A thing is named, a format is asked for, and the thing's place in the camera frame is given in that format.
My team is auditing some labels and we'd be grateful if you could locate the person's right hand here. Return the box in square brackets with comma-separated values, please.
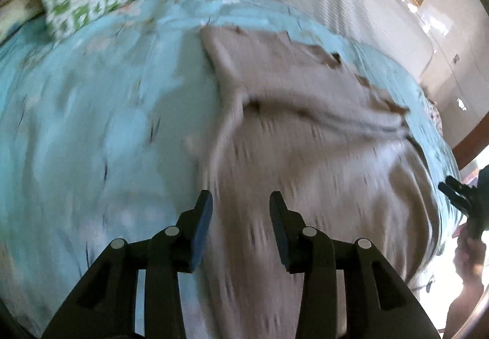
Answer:
[453, 223, 487, 284]

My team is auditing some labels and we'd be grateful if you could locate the yellow floral cloth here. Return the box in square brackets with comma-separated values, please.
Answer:
[0, 0, 44, 43]

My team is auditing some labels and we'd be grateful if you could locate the beige knit sweater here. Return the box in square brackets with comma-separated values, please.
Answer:
[200, 26, 440, 338]

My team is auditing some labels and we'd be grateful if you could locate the light blue floral bedsheet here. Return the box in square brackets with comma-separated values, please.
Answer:
[1, 0, 461, 338]

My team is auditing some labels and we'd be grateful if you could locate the person's right forearm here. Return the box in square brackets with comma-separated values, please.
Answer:
[443, 278, 484, 339]

